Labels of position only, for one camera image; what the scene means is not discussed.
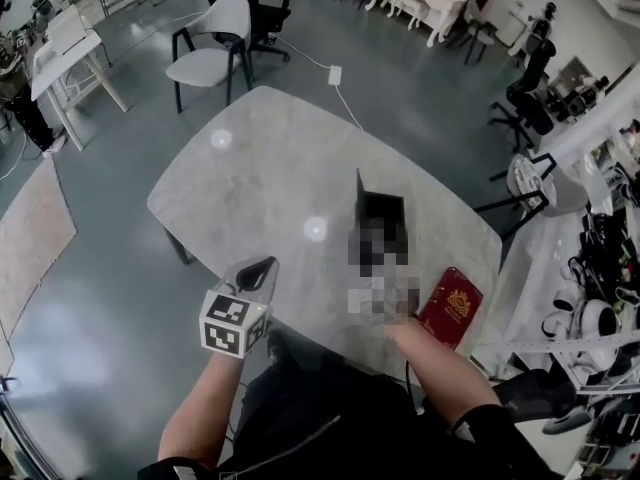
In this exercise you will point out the white metal shelf rack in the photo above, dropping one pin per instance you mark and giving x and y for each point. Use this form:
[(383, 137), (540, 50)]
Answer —
[(575, 353)]

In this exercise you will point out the white desk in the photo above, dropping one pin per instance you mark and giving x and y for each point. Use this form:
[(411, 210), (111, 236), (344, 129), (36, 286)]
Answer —
[(65, 58)]

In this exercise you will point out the black box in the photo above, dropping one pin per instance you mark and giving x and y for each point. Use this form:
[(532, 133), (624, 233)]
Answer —
[(382, 208)]

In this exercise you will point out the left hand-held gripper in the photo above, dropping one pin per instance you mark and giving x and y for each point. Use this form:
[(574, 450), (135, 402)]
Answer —
[(235, 325)]

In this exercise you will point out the person's right forearm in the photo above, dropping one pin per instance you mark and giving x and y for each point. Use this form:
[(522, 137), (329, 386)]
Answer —
[(440, 368)]

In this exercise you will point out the black high-back office chair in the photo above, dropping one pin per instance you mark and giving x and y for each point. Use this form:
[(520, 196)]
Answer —
[(530, 93)]

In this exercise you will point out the grey round chair black frame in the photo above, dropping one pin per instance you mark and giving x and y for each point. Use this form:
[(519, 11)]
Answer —
[(550, 188)]

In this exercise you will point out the long white counter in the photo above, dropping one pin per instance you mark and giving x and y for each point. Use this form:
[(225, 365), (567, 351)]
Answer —
[(590, 128)]

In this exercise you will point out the beige rug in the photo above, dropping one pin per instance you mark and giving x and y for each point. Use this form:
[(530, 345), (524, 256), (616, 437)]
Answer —
[(30, 238)]

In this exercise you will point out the dark table leg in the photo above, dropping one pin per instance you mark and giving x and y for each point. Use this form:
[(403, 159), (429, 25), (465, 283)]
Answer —
[(179, 248)]

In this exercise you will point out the white round helmet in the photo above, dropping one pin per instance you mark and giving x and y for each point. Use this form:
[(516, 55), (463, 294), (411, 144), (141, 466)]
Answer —
[(597, 320)]

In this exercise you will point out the person's left forearm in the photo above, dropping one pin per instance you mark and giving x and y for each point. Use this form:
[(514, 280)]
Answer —
[(200, 408)]

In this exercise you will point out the small dark chair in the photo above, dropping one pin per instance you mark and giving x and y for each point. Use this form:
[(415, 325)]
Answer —
[(475, 38)]

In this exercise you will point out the red box with gold emblem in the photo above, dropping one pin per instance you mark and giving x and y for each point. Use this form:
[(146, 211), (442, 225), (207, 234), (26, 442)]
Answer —
[(450, 308)]

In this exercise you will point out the grey chair with black legs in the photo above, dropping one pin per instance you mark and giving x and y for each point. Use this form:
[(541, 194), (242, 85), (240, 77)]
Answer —
[(210, 63)]

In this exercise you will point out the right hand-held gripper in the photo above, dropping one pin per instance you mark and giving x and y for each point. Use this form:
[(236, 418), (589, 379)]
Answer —
[(382, 295)]

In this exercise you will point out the white power strip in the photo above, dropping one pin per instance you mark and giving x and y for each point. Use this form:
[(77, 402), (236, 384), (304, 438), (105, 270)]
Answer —
[(335, 75)]

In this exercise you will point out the pile of dark gear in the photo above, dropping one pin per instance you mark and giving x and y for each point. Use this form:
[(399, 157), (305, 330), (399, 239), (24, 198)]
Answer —
[(607, 253)]

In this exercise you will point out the person's black clothing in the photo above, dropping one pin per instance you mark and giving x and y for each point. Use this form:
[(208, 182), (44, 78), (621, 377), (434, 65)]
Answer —
[(340, 428)]

